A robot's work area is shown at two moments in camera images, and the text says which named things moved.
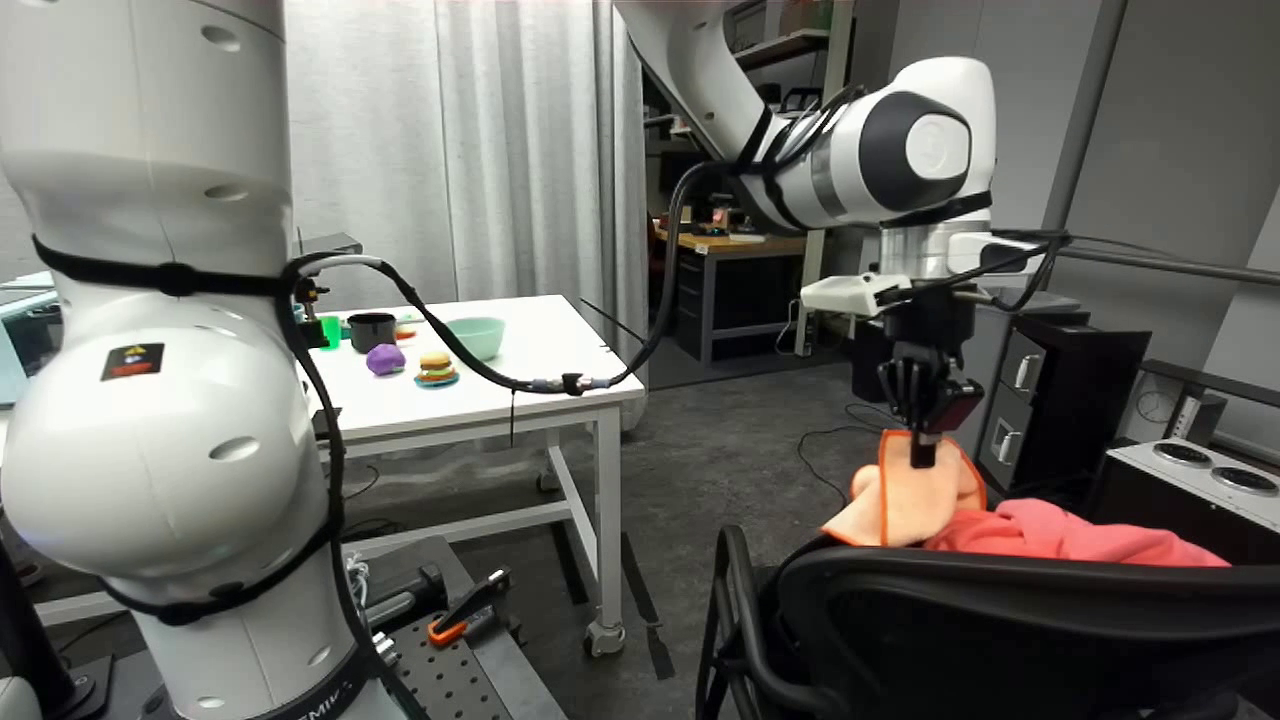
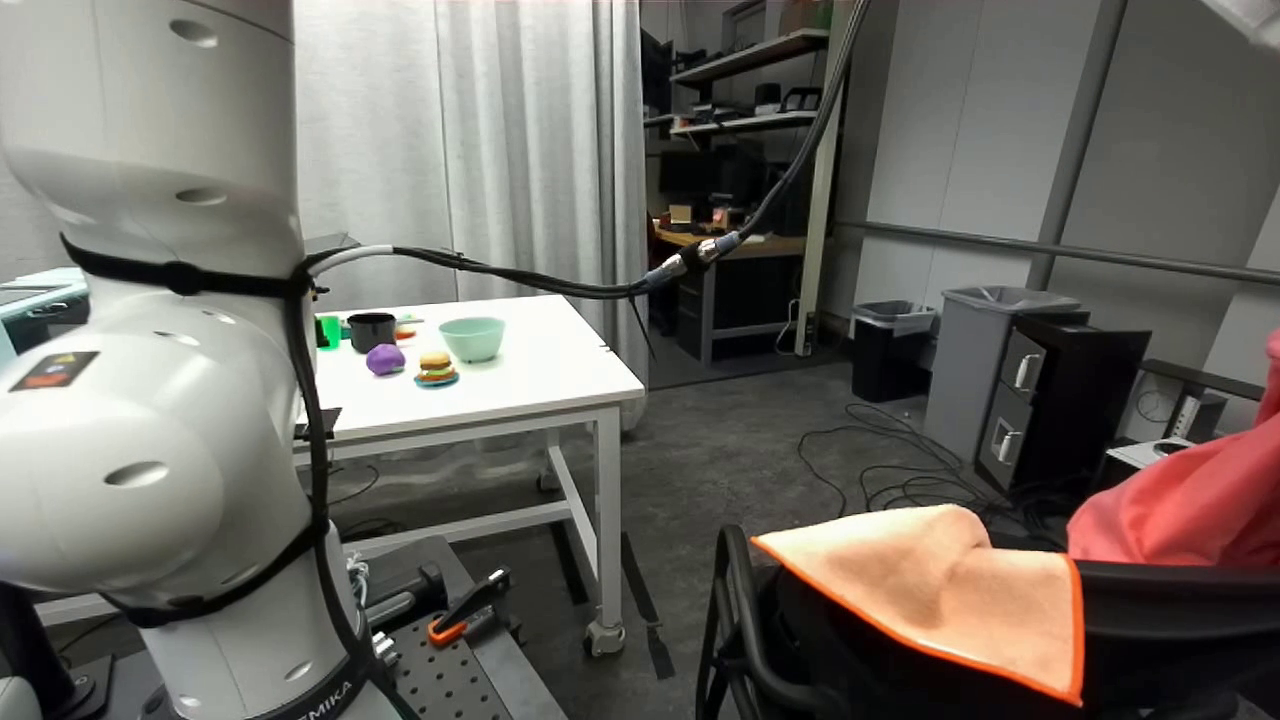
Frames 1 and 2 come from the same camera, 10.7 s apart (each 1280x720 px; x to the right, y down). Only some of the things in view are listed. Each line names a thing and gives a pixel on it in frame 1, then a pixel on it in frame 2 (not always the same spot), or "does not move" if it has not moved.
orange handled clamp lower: [430, 600] does not move
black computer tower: [1056, 393] does not move
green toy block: [333, 328] does not move
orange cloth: [900, 503] -> [936, 573]
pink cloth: [1052, 528] -> [1209, 503]
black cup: [374, 328] does not move
